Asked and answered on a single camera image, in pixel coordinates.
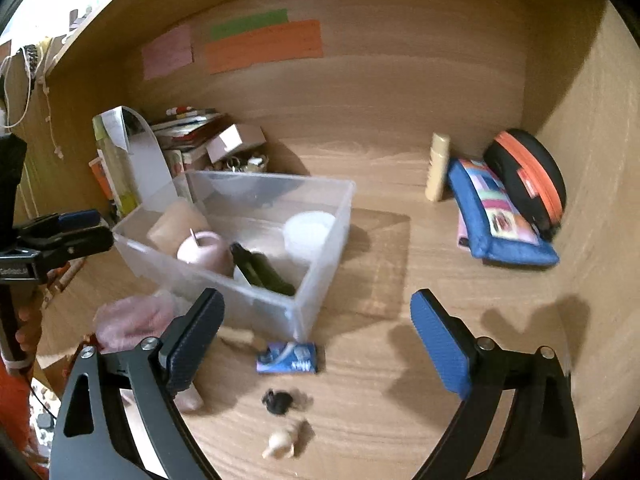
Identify pink round candle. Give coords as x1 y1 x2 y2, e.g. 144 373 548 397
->
176 230 235 276

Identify striped tube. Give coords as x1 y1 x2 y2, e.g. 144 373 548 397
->
42 260 85 308

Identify black case with orange zipper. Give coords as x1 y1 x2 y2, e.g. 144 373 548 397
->
482 129 567 241

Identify small black object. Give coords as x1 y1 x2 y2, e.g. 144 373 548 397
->
262 388 296 417

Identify pink sticky note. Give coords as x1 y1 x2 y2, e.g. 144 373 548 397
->
141 24 194 81

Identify stack of books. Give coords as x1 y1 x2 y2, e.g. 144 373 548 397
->
150 106 226 163

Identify person's left forearm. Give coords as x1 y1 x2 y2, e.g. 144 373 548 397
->
0 360 33 461

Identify pale pink small object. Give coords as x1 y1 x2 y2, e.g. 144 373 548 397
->
175 385 205 413

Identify small orange box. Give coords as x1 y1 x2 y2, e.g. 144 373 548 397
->
90 157 115 202

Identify white curved stand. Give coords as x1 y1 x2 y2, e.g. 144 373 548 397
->
93 106 176 206

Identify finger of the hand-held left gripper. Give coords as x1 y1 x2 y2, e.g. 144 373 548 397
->
20 226 115 267
15 209 103 241

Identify blue patchwork pouch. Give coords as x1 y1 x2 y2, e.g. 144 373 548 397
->
446 158 560 267

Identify green sticky note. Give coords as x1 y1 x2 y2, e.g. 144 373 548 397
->
210 8 290 42

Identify white hanging cord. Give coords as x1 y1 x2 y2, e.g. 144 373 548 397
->
0 42 58 153

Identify clear plastic storage box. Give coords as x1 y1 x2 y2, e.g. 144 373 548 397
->
112 170 357 342

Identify white round container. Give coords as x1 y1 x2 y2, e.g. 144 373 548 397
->
282 211 337 266

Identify blue snack packet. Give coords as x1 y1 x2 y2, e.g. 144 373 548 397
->
256 341 320 375

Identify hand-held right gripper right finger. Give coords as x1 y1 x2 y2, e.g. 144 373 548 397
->
410 288 586 480

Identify pink cloth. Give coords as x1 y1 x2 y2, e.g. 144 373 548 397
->
94 295 176 353

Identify small white box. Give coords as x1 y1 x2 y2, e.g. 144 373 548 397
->
206 124 266 163

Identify orange sticky note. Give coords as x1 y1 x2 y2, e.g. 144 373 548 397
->
205 20 323 75

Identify cream bottle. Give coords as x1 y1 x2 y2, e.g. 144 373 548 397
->
425 132 453 203

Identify small beige figurine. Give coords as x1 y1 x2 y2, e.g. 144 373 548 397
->
262 420 306 461

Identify dark green hand tool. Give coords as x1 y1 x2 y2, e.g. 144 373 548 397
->
230 242 297 297

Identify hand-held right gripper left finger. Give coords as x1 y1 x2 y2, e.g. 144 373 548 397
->
49 287 226 480

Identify bunch of keys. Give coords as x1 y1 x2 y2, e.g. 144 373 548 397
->
215 152 269 173

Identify beige block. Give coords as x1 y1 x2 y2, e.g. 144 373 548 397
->
146 200 211 256

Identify person's left hand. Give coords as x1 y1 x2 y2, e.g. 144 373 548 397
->
15 307 43 361

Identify pink flat case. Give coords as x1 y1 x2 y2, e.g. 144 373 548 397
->
456 210 473 251

